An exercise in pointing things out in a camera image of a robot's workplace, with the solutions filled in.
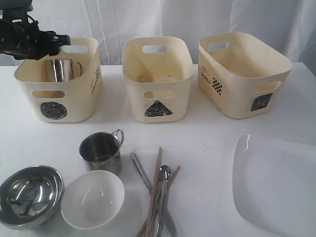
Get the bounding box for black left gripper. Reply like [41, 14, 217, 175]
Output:
[0, 19, 71, 60]

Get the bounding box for steel mug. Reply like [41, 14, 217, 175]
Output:
[79, 129, 124, 176]
[44, 59, 83, 82]

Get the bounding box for stainless steel bowl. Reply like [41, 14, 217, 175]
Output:
[0, 165, 64, 231]

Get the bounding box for wooden chopstick long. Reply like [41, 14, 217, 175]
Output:
[145, 147, 162, 237]

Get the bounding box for white ceramic bowl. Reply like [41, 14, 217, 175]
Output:
[60, 170, 125, 230]

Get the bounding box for wooden chopstick short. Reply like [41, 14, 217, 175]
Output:
[136, 165, 181, 237]

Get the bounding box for steel table knife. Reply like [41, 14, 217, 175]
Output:
[130, 153, 178, 237]

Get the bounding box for cream bin circle mark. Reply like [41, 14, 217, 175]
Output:
[14, 37, 102, 122]

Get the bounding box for cream bin triangle mark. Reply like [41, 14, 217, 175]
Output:
[122, 37, 194, 123]

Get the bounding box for cream bin square mark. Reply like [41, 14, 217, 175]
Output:
[198, 32, 293, 119]

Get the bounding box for white square plate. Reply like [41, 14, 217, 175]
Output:
[232, 134, 316, 237]

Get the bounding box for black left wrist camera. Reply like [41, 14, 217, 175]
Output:
[0, 0, 33, 15]

